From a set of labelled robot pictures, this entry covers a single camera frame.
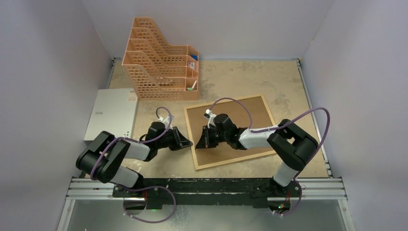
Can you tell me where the grey booklet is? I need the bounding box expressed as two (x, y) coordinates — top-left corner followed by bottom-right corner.
(84, 88), (138, 141)

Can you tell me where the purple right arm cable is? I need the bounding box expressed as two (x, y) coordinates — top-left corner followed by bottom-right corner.
(205, 97), (331, 217)

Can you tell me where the brown frame backing board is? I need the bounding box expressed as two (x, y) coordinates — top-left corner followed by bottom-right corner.
(187, 96), (275, 167)

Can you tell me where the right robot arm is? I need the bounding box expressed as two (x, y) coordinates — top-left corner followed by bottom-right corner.
(195, 114), (321, 196)

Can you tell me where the red white item in organizer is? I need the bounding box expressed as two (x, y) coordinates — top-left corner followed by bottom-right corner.
(188, 62), (195, 70)

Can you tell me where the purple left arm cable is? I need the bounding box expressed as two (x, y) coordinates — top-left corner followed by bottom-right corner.
(89, 106), (177, 224)

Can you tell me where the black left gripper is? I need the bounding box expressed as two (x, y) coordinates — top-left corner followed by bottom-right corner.
(156, 127), (191, 152)

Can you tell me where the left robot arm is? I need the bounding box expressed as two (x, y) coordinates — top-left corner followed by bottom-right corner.
(76, 121), (192, 197)

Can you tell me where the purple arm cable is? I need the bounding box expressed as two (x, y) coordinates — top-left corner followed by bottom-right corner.
(89, 106), (177, 224)
(205, 97), (331, 217)

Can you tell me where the green white item in organizer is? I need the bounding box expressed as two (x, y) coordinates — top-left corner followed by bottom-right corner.
(186, 79), (198, 91)

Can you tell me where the orange plastic file organizer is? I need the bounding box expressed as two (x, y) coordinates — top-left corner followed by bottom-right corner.
(122, 17), (200, 101)

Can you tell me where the wooden picture frame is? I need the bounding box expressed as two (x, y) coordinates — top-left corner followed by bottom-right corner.
(183, 94), (277, 171)

